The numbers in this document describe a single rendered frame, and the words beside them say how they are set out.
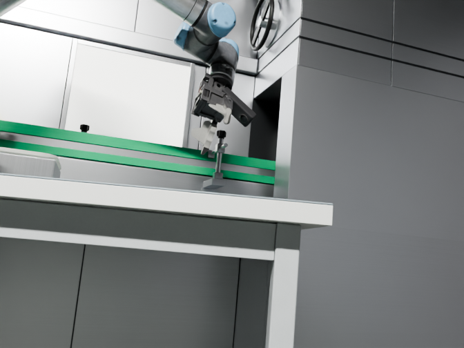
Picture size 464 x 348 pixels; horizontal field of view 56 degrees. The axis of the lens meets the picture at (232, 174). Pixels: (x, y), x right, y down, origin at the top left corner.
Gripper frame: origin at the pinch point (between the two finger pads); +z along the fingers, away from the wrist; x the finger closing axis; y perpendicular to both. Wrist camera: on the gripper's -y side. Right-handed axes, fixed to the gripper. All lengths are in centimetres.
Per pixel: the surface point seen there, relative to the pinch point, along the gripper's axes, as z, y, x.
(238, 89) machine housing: -54, -15, -31
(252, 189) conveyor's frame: -9.5, -23.9, -27.4
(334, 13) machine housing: -59, -28, 12
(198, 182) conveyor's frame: -6.1, -6.1, -29.5
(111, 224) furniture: 38.1, 19.7, 16.8
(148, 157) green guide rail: -9.4, 11.1, -31.1
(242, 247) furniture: 38.1, -0.6, 23.9
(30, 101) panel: -23, 51, -44
